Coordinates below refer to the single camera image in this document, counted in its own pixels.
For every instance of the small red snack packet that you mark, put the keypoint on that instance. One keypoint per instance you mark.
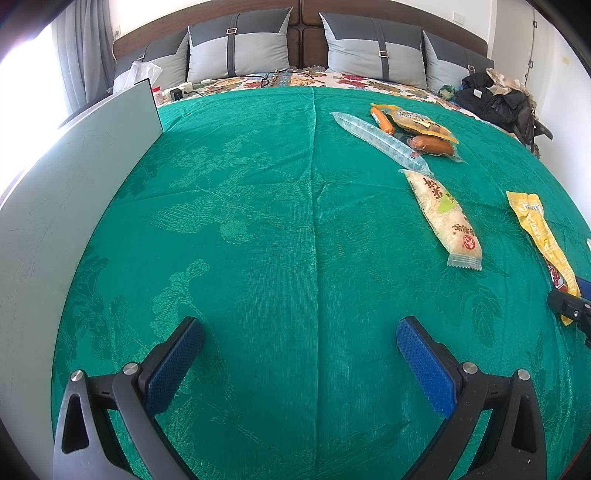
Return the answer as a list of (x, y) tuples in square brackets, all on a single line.
[(554, 277)]

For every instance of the yellow-edged sausage packet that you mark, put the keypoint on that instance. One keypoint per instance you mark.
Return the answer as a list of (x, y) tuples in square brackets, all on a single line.
[(425, 131)]

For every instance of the brown padded headboard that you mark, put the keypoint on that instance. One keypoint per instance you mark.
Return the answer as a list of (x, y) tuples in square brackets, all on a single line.
[(307, 32)]

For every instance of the red-capped white bottle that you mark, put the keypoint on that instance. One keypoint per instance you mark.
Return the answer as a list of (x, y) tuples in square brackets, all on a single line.
[(157, 94)]

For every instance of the black charger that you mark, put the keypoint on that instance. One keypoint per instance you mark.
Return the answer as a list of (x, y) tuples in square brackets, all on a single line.
[(175, 95)]

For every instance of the white power strip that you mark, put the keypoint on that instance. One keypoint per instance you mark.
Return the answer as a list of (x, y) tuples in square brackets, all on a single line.
[(188, 87)]

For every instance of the pale rice cracker packet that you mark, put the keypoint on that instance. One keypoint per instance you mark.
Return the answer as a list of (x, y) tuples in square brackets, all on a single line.
[(445, 217)]

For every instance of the grey curtain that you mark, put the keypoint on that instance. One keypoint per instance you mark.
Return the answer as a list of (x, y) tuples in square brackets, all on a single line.
[(83, 46)]

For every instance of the grey pillow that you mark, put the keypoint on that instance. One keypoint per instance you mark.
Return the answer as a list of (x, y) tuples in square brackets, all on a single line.
[(258, 55), (355, 55), (450, 64), (166, 64)]

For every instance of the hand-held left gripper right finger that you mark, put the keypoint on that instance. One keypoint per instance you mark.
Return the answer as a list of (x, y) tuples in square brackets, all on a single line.
[(422, 364)]

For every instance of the clear plastic bag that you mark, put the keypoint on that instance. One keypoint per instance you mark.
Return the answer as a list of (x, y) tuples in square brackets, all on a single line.
[(138, 76)]

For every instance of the white cardboard box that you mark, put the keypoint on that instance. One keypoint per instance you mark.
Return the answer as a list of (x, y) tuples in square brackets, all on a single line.
[(55, 240)]

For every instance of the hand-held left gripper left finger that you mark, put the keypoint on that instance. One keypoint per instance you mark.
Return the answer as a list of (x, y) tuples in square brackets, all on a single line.
[(178, 355)]

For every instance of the pile of black clothes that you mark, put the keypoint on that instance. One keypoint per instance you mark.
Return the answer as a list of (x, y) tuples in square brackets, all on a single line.
[(498, 101)]

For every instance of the long clear tube packet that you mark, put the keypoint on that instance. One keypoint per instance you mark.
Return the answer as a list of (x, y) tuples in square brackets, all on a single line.
[(383, 141)]

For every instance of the yellow snack packet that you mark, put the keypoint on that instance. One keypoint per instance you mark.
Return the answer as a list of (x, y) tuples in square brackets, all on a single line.
[(540, 226)]

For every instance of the green blanket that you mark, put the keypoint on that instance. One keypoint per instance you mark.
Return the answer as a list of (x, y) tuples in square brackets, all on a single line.
[(277, 240)]

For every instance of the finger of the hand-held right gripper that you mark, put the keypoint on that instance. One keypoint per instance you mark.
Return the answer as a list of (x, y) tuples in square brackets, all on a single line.
[(570, 308), (585, 287)]

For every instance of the floral bedsheet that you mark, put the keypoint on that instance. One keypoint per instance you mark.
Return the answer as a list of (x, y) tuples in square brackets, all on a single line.
[(351, 79)]

